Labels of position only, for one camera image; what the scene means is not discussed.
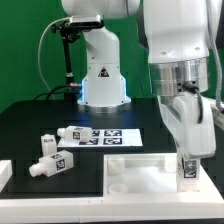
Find white marker sheet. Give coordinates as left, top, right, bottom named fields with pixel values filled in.
left=58, top=129, right=143, bottom=148

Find black cables on table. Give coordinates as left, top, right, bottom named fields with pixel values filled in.
left=33, top=83, right=82, bottom=102

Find white square tabletop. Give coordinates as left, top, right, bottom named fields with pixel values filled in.
left=103, top=153, right=224, bottom=204

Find grey camera cable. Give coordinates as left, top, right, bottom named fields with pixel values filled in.
left=37, top=17, right=72, bottom=93

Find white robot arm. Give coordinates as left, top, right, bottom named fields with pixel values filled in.
left=132, top=0, right=223, bottom=175

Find white block left edge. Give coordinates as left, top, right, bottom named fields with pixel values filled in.
left=0, top=160, right=13, bottom=193

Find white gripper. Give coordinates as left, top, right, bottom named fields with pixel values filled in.
left=158, top=92, right=216, bottom=173

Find camera on black stand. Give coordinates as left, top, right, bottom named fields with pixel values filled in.
left=46, top=15, right=104, bottom=99

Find white L-shaped fence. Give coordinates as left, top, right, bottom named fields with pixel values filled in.
left=0, top=155, right=224, bottom=224

